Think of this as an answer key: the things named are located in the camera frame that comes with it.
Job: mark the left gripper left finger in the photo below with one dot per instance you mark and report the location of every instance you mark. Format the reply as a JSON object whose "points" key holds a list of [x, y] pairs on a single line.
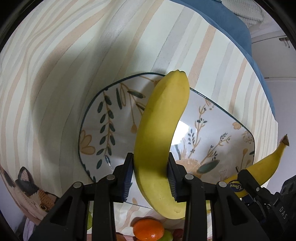
{"points": [[114, 188]]}

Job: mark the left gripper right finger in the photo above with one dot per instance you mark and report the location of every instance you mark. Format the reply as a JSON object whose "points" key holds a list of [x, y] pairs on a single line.
{"points": [[195, 193]]}

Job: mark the long yellow banana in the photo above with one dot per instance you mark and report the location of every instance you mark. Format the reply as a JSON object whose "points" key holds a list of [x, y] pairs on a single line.
{"points": [[262, 171]]}

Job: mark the cherry tomato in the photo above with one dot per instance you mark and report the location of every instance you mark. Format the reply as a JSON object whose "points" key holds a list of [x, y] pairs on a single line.
{"points": [[178, 234]]}

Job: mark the reddish yellow apple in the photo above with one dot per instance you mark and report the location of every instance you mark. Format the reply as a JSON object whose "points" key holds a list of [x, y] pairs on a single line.
{"points": [[121, 237]]}

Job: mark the orange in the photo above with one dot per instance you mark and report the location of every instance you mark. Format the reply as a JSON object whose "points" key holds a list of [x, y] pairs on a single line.
{"points": [[148, 229]]}

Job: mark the green apple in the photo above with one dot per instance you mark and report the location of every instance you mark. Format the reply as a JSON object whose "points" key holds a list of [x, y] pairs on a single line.
{"points": [[167, 236], [89, 220]]}

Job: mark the floral oval ceramic plate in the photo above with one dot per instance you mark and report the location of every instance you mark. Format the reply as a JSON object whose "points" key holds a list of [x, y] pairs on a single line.
{"points": [[209, 142]]}

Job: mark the curved yellow banana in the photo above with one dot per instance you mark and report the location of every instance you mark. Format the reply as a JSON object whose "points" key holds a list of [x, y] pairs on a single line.
{"points": [[152, 146]]}

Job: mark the striped cat print blanket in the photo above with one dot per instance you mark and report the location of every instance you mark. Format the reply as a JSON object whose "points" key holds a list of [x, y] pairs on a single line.
{"points": [[64, 52]]}

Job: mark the blue bed sheet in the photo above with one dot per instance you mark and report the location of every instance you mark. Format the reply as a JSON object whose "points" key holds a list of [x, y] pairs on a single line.
{"points": [[220, 17]]}

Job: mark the grey white pillow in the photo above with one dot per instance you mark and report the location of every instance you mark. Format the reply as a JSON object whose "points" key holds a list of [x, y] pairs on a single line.
{"points": [[247, 10]]}

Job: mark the door handle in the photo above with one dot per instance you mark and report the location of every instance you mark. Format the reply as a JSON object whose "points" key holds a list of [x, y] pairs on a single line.
{"points": [[286, 41]]}

